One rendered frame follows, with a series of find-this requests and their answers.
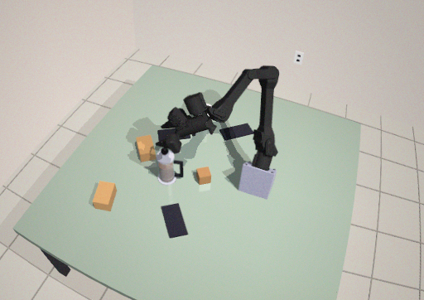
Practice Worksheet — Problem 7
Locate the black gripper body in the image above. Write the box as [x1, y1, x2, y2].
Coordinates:
[166, 108, 196, 154]

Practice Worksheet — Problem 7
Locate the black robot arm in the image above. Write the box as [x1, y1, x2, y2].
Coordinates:
[168, 65, 279, 171]

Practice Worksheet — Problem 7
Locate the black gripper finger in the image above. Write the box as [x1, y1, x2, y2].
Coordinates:
[161, 121, 175, 128]
[155, 135, 170, 149]

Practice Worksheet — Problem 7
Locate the french press coffee maker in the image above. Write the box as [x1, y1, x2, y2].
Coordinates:
[156, 148, 183, 185]

